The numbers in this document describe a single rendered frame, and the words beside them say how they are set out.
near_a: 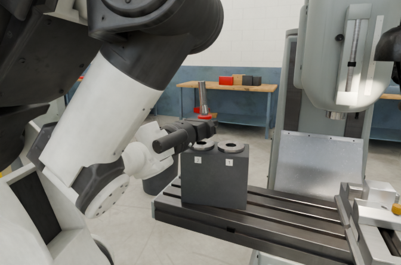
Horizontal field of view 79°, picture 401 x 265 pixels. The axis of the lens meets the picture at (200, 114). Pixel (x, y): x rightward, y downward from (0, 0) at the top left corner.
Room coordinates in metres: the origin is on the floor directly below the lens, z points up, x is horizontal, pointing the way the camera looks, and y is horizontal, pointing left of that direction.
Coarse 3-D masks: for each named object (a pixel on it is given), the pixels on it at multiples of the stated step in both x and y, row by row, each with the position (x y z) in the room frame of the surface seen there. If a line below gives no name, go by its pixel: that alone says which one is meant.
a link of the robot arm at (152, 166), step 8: (136, 144) 0.49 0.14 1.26; (144, 152) 0.49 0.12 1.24; (144, 160) 0.48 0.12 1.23; (152, 160) 0.50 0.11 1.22; (168, 160) 0.55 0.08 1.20; (144, 168) 0.48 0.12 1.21; (152, 168) 0.49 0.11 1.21; (160, 168) 0.50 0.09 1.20; (136, 176) 0.50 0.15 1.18; (144, 176) 0.49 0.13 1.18; (152, 176) 0.50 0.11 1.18
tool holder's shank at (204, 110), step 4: (200, 84) 0.76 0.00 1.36; (204, 84) 0.76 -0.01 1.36; (200, 88) 0.76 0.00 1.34; (204, 88) 0.76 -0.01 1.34; (200, 92) 0.76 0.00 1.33; (204, 92) 0.76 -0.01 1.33; (200, 96) 0.76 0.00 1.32; (204, 96) 0.76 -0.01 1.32; (200, 100) 0.76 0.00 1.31; (204, 100) 0.76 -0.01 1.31; (200, 104) 0.76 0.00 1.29; (204, 104) 0.76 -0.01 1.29; (200, 108) 0.76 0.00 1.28; (204, 108) 0.76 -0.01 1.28; (200, 112) 0.76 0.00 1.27; (204, 112) 0.75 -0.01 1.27; (208, 112) 0.76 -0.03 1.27
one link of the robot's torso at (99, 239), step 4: (92, 236) 0.46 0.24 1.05; (96, 236) 0.47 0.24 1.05; (96, 240) 0.46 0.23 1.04; (100, 240) 0.46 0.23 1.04; (104, 240) 0.47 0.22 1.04; (104, 244) 0.46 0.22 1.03; (108, 244) 0.46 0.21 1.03; (108, 248) 0.46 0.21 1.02; (112, 252) 0.46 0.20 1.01; (112, 256) 0.46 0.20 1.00
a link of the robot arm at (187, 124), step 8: (184, 120) 0.75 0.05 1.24; (192, 120) 0.73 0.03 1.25; (200, 120) 0.72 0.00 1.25; (208, 120) 0.71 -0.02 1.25; (184, 128) 0.64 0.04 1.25; (192, 128) 0.65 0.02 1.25; (200, 128) 0.68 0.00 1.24; (208, 128) 0.69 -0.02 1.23; (192, 136) 0.64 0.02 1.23; (200, 136) 0.67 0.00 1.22; (208, 136) 0.70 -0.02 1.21; (192, 144) 0.65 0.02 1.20
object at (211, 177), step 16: (208, 144) 0.76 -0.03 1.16; (224, 144) 0.76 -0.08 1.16; (240, 144) 0.76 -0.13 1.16; (192, 160) 0.72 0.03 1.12; (208, 160) 0.71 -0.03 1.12; (224, 160) 0.70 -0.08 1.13; (240, 160) 0.69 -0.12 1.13; (192, 176) 0.72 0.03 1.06; (208, 176) 0.71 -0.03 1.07; (224, 176) 0.70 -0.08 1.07; (240, 176) 0.69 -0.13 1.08; (192, 192) 0.72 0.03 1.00; (208, 192) 0.71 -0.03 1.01; (224, 192) 0.70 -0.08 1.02; (240, 192) 0.69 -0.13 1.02; (240, 208) 0.69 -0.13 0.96
